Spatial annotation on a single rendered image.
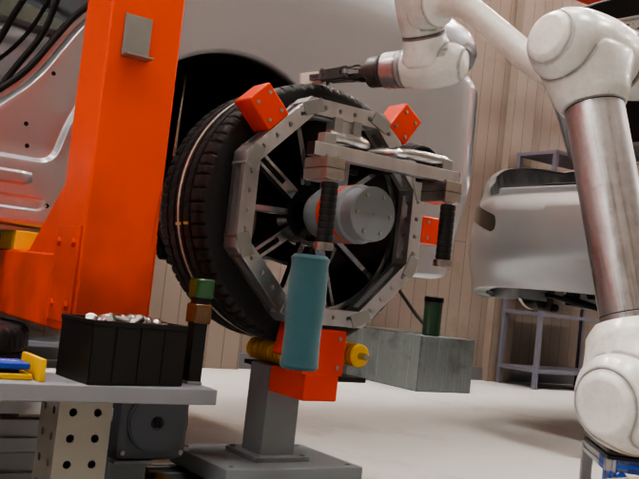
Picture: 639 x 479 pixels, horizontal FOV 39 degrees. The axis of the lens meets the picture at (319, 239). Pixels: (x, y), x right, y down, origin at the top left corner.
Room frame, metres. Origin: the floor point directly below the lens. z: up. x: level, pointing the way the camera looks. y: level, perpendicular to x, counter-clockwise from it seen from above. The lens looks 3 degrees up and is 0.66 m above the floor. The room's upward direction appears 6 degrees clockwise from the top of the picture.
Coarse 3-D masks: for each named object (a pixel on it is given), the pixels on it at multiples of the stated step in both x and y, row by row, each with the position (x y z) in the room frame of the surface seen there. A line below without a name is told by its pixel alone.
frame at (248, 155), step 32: (288, 128) 2.11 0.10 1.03; (384, 128) 2.26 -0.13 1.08; (256, 160) 2.06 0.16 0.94; (256, 192) 2.07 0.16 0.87; (416, 192) 2.33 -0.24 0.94; (416, 224) 2.34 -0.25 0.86; (256, 256) 2.08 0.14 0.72; (416, 256) 2.35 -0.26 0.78; (256, 288) 2.14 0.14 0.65; (384, 288) 2.30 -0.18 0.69; (352, 320) 2.24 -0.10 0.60
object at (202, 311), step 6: (192, 306) 1.81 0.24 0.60; (198, 306) 1.80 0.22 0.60; (204, 306) 1.81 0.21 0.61; (210, 306) 1.82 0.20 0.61; (186, 312) 1.83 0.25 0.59; (192, 312) 1.80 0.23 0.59; (198, 312) 1.80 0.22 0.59; (204, 312) 1.81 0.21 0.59; (210, 312) 1.82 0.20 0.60; (186, 318) 1.82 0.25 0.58; (192, 318) 1.80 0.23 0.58; (198, 318) 1.80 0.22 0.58; (204, 318) 1.81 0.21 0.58; (210, 318) 1.82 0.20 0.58
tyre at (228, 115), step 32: (288, 96) 2.20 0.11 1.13; (320, 96) 2.25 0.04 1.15; (352, 96) 2.32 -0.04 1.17; (192, 128) 2.29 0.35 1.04; (224, 128) 2.12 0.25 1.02; (192, 160) 2.18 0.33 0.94; (224, 160) 2.11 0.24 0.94; (192, 192) 2.12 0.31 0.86; (224, 192) 2.12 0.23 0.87; (192, 224) 2.13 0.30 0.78; (224, 224) 2.13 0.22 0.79; (192, 256) 2.16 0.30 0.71; (224, 256) 2.13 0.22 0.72; (224, 288) 2.14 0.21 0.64; (224, 320) 2.29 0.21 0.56; (256, 320) 2.19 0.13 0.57
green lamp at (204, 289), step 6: (192, 282) 1.82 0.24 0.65; (198, 282) 1.80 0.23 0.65; (204, 282) 1.81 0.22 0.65; (210, 282) 1.81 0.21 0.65; (192, 288) 1.81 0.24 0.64; (198, 288) 1.80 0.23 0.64; (204, 288) 1.81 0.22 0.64; (210, 288) 1.81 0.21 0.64; (192, 294) 1.81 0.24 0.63; (198, 294) 1.80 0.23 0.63; (204, 294) 1.81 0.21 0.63; (210, 294) 1.81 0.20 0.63
